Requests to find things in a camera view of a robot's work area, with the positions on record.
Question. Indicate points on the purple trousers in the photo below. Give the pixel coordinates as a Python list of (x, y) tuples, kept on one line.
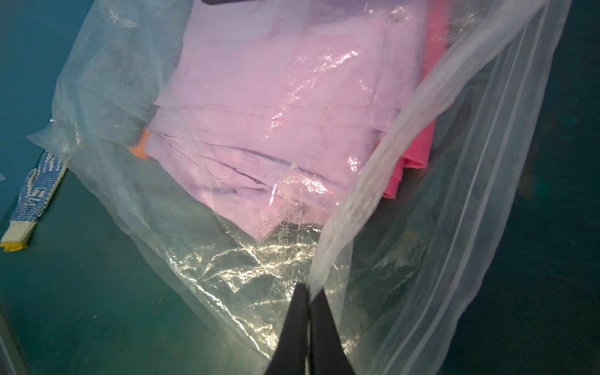
[(276, 106)]

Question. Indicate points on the blue dotted white glove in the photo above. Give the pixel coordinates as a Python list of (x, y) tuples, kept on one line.
[(35, 195)]

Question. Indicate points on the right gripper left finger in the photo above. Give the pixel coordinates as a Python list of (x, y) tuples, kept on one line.
[(292, 348)]

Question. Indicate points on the pink trousers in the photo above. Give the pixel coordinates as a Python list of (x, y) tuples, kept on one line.
[(417, 156)]

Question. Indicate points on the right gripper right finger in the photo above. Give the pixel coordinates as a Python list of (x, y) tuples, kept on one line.
[(326, 354)]

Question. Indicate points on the clear plastic vacuum bag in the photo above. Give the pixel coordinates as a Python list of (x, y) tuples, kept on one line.
[(397, 273)]

